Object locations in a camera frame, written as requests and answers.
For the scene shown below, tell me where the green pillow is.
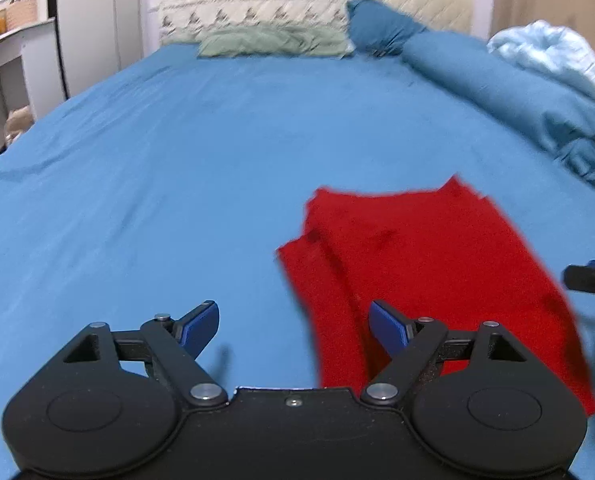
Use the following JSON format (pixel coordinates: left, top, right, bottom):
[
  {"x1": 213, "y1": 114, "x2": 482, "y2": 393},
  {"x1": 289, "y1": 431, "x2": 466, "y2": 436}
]
[{"x1": 198, "y1": 24, "x2": 355, "y2": 58}]

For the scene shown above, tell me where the light blue blanket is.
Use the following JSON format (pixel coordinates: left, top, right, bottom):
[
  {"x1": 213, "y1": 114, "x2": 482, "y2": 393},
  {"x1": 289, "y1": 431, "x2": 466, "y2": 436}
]
[{"x1": 487, "y1": 20, "x2": 595, "y2": 101}]

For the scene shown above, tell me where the white side desk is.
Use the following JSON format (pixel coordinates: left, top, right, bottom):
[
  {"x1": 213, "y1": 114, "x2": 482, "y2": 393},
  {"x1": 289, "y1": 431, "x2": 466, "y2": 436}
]
[{"x1": 0, "y1": 18, "x2": 66, "y2": 154}]

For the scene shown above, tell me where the blue folded duvet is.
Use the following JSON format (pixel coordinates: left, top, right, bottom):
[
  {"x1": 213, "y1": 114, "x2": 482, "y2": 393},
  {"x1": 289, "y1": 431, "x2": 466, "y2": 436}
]
[{"x1": 401, "y1": 30, "x2": 595, "y2": 188}]

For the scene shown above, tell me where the blue pillow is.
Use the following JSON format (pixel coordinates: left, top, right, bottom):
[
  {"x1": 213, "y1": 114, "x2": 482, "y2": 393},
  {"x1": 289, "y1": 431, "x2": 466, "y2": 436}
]
[{"x1": 346, "y1": 0, "x2": 427, "y2": 56}]

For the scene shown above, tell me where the blue bed sheet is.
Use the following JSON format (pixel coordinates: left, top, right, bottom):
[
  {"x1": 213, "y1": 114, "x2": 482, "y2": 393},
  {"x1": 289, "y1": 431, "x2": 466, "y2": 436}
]
[{"x1": 0, "y1": 44, "x2": 595, "y2": 479}]

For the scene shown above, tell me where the white wardrobe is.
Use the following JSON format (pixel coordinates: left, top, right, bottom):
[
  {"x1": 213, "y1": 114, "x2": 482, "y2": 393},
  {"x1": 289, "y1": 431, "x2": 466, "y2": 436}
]
[{"x1": 49, "y1": 0, "x2": 144, "y2": 98}]

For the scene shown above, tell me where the woven basket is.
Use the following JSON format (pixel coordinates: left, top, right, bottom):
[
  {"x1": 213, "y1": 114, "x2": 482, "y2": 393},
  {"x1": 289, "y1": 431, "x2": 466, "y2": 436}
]
[{"x1": 6, "y1": 0, "x2": 38, "y2": 30}]

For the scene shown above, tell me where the red knit sweater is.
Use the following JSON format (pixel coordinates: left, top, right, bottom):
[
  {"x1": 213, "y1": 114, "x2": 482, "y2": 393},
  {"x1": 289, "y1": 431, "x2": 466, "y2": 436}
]
[{"x1": 278, "y1": 178, "x2": 595, "y2": 414}]

